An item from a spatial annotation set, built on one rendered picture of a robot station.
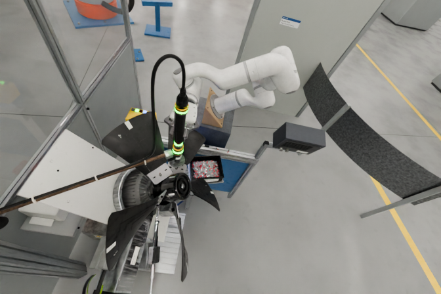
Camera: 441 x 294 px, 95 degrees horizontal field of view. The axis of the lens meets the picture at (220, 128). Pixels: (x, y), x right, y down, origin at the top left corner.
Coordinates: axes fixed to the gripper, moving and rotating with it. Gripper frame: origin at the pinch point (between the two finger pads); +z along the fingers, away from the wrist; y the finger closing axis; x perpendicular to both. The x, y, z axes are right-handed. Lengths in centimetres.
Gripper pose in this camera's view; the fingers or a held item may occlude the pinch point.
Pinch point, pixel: (178, 134)
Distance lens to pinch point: 76.7
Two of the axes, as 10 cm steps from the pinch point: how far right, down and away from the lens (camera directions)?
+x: 2.1, -6.0, -7.7
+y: -9.7, -2.0, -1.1
